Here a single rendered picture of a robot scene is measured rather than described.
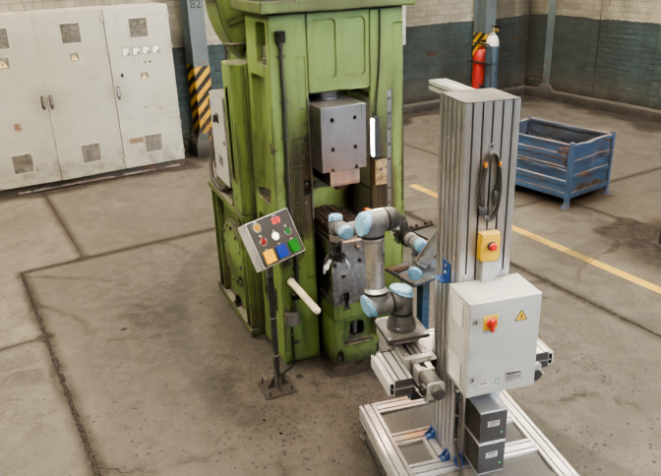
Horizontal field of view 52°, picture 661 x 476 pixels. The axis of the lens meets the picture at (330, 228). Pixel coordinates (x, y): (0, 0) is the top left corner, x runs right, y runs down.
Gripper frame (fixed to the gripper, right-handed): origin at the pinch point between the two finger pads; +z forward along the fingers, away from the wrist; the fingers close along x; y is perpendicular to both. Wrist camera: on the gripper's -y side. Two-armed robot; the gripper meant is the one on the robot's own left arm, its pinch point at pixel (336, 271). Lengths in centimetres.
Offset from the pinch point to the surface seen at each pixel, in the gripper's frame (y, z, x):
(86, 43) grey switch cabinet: -548, -77, -153
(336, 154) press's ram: -49, -54, 16
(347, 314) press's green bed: -44, 54, 19
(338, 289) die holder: -43, 34, 13
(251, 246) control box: -19, -14, -44
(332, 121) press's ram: -49, -74, 14
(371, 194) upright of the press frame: -68, -19, 44
